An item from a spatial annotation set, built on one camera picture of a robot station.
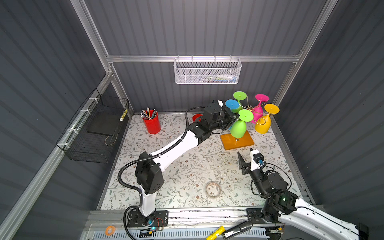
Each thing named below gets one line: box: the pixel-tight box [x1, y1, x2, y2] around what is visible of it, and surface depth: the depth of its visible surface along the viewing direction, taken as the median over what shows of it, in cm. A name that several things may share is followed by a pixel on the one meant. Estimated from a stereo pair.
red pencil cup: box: [140, 107, 162, 135], surface depth 104 cm
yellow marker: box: [206, 225, 226, 240], surface depth 70 cm
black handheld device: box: [222, 220, 253, 240], surface depth 68 cm
